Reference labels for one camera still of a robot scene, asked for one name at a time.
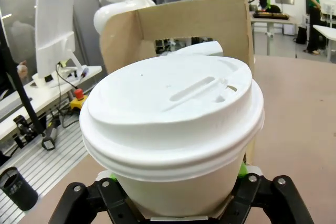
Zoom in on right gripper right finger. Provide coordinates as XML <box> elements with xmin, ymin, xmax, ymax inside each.
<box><xmin>230</xmin><ymin>162</ymin><xmax>316</xmax><ymax>224</ymax></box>

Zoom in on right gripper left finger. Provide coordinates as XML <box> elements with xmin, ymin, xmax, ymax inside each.
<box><xmin>48</xmin><ymin>170</ymin><xmax>148</xmax><ymax>224</ymax></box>

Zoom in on white paper cup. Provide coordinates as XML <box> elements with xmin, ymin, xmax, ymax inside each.
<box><xmin>114</xmin><ymin>153</ymin><xmax>247</xmax><ymax>219</ymax></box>

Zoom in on white plastic cup lid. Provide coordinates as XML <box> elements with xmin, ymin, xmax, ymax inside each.
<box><xmin>79</xmin><ymin>55</ymin><xmax>265</xmax><ymax>182</ymax></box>

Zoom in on brown cardboard cup carrier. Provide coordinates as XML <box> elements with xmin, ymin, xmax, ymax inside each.
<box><xmin>99</xmin><ymin>0</ymin><xmax>256</xmax><ymax>221</ymax></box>

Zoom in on black mesh pen holder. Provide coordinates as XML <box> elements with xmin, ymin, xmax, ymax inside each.
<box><xmin>0</xmin><ymin>166</ymin><xmax>39</xmax><ymax>212</ymax></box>

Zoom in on grey black handheld device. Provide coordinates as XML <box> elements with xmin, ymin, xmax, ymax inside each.
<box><xmin>41</xmin><ymin>119</ymin><xmax>61</xmax><ymax>151</ymax></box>

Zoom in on black table clamp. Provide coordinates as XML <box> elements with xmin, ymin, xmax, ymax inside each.
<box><xmin>13</xmin><ymin>115</ymin><xmax>36</xmax><ymax>149</ymax></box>

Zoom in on red yellow emergency stop button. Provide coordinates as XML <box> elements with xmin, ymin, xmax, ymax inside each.
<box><xmin>70</xmin><ymin>88</ymin><xmax>89</xmax><ymax>111</ymax></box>

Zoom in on white side table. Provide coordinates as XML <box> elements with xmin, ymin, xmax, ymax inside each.
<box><xmin>0</xmin><ymin>65</ymin><xmax>103</xmax><ymax>141</ymax></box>

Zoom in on black stand pole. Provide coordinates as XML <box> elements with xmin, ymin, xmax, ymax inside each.
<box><xmin>0</xmin><ymin>20</ymin><xmax>46</xmax><ymax>136</ymax></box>

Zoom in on black bag on floor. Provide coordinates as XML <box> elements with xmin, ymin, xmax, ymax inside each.
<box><xmin>295</xmin><ymin>26</ymin><xmax>308</xmax><ymax>46</ymax></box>

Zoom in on white workbench table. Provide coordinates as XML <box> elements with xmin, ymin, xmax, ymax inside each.
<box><xmin>312</xmin><ymin>24</ymin><xmax>336</xmax><ymax>64</ymax></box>

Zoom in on white computer monitor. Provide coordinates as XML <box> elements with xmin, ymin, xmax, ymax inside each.
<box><xmin>35</xmin><ymin>0</ymin><xmax>87</xmax><ymax>86</ymax></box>

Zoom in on long white background table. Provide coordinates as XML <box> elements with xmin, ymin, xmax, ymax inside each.
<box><xmin>250</xmin><ymin>14</ymin><xmax>298</xmax><ymax>57</ymax></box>

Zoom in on person in green shirt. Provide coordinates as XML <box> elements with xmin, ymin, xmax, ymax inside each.
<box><xmin>304</xmin><ymin>0</ymin><xmax>323</xmax><ymax>55</ymax></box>

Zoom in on grooved aluminium base plate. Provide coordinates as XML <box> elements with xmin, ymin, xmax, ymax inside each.
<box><xmin>0</xmin><ymin>119</ymin><xmax>90</xmax><ymax>223</ymax></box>

